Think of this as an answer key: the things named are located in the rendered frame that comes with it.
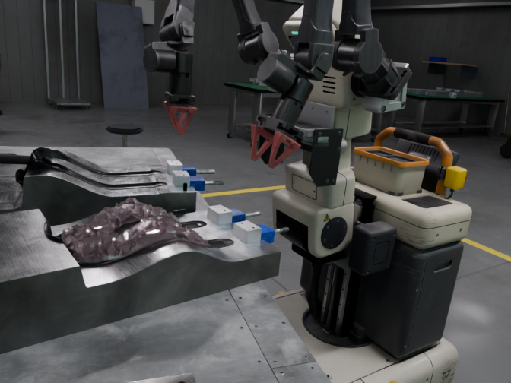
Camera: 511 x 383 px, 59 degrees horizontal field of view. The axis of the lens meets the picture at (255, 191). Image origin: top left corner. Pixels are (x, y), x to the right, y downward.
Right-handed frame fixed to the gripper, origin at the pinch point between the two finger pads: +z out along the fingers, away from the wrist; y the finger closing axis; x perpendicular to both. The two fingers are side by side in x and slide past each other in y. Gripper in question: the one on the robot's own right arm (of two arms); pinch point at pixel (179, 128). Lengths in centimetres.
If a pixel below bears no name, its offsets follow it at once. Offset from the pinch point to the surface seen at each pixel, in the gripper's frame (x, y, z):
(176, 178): -2.6, 12.9, 10.0
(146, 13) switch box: 83, -827, -82
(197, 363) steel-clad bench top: -9, 67, 22
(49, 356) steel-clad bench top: -28, 61, 22
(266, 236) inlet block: 11.9, 39.1, 15.4
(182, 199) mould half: -1.6, 17.3, 14.1
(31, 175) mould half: -34.2, 16.5, 8.2
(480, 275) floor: 207, -72, 99
